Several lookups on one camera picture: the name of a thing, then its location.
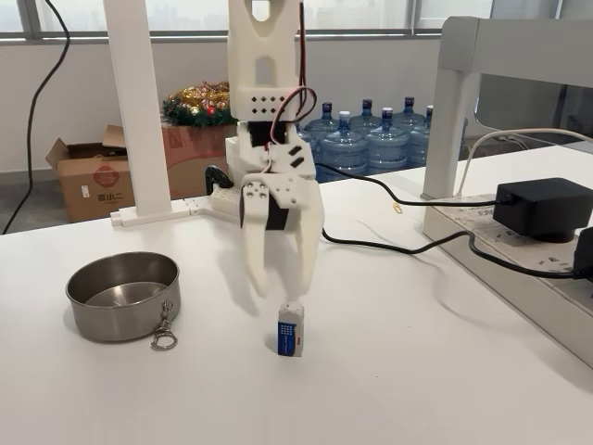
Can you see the white upright post stand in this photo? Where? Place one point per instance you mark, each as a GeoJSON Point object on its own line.
{"type": "Point", "coordinates": [134, 116]}

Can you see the round metal bowl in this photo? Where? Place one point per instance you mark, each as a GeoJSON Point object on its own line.
{"type": "Point", "coordinates": [120, 315]}

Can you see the red cardboard box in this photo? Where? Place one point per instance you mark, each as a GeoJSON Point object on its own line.
{"type": "Point", "coordinates": [185, 157]}

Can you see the brown cardboard box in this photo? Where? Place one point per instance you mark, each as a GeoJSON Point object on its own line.
{"type": "Point", "coordinates": [92, 190]}

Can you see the black table clamp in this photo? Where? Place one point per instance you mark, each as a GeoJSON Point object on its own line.
{"type": "Point", "coordinates": [217, 175]}

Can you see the white desk shelf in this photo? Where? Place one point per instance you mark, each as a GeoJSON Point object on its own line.
{"type": "Point", "coordinates": [451, 116]}

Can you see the yellow paper clip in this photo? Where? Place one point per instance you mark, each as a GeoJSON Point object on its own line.
{"type": "Point", "coordinates": [397, 207]}

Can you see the small white and blue box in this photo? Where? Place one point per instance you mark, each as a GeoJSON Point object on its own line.
{"type": "Point", "coordinates": [291, 331]}

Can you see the white power strip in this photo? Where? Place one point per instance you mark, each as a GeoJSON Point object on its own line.
{"type": "Point", "coordinates": [509, 245]}

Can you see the green tinsel Christmas wreath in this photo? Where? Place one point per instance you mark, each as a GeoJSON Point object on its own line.
{"type": "Point", "coordinates": [194, 106]}

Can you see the grey window frame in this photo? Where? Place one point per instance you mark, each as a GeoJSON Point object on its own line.
{"type": "Point", "coordinates": [370, 33]}

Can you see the black power adapter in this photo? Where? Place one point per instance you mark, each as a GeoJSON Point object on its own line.
{"type": "Point", "coordinates": [537, 208]}

